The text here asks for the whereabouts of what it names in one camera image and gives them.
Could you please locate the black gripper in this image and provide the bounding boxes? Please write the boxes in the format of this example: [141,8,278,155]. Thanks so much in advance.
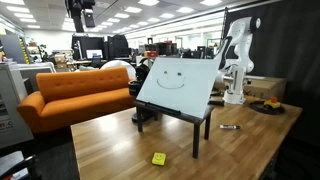
[64,0,98,33]

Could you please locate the yellow smiley eraser sponge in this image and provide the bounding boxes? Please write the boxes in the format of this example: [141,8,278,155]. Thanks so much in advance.
[151,152,167,167]

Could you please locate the black board ledge strip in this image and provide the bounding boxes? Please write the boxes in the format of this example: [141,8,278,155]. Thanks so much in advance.
[143,100,183,117]

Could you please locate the white drawing board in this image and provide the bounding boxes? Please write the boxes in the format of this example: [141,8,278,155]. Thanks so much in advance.
[135,57,222,119]

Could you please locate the black upright panel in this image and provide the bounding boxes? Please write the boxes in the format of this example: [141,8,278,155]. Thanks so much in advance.
[71,35,105,61]

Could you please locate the computer monitor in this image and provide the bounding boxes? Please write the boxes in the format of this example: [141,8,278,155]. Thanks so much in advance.
[85,49,104,60]

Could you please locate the black equipment case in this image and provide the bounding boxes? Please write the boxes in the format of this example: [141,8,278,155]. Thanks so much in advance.
[106,34,132,60]

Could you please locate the stacked small cardboard boxes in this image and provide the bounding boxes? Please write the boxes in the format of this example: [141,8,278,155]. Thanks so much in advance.
[53,53,68,70]

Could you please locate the white round dome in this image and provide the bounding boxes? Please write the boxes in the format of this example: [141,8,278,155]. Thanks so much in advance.
[99,59,137,80]

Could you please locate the white desk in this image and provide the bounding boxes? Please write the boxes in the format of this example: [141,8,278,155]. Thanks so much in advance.
[16,62,58,93]

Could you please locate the small red box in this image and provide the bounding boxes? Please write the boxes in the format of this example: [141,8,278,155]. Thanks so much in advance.
[144,50,159,58]

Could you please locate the grey panel yellow striped edge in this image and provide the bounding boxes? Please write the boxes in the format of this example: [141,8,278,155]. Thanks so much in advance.
[0,34,31,64]

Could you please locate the orange sofa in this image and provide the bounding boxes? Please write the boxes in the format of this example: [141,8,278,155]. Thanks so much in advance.
[17,66,138,134]

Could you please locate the grey machine cabinet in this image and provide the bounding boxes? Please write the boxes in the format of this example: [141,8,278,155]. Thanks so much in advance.
[0,61,34,149]

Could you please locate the small black box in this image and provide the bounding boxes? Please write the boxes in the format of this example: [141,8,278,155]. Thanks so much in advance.
[208,99,225,107]

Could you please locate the small black stand table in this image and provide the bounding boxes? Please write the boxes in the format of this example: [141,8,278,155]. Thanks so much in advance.
[134,99,216,160]

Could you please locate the black whiteboard marker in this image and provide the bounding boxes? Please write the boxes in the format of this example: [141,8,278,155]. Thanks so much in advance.
[219,124,242,131]

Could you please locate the large flat cardboard box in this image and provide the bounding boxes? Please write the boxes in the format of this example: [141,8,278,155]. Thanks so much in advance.
[244,75,288,102]

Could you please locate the black bowl with fruit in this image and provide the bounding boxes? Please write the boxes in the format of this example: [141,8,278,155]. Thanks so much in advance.
[249,99,286,116]

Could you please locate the yellow red emergency stop button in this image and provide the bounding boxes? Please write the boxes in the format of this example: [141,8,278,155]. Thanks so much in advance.
[263,96,282,110]

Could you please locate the black backdrop curtain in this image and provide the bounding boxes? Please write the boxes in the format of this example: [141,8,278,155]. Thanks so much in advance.
[221,0,320,148]

